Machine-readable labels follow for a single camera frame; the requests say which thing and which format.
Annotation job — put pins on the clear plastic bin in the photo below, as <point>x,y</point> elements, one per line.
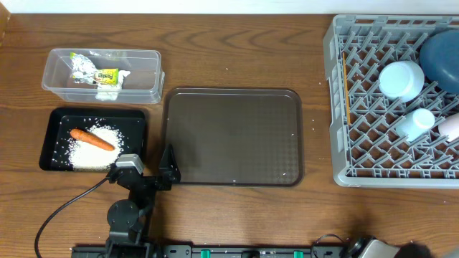
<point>143,86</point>

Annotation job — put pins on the light blue bowl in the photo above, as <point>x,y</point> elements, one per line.
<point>403,79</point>

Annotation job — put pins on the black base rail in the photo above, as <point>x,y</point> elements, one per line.
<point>186,251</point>

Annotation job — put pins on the light blue cup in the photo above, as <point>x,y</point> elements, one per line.
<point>415,124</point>

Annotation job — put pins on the orange carrot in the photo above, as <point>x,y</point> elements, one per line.
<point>91,139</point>

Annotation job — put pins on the black rectangular tray bin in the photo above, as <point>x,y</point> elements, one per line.
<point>130,125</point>

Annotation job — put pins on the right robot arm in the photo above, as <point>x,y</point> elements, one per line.
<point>371,247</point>

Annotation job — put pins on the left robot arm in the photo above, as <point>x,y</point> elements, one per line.
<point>128,218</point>

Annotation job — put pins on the grey dishwasher rack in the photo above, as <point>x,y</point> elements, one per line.
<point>365,149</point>

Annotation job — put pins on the brown serving tray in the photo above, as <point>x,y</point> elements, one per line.
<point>235,137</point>

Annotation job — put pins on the white napkin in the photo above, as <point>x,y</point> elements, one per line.
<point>107,91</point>

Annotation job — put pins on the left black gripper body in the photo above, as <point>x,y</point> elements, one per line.
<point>163,185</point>

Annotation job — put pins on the white pink cup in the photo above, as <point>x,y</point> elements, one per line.
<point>450,127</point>

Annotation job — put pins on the pile of white rice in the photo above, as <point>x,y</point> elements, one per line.
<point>71,154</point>

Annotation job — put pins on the green yellow foil wrapper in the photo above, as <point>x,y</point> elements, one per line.
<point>84,71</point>

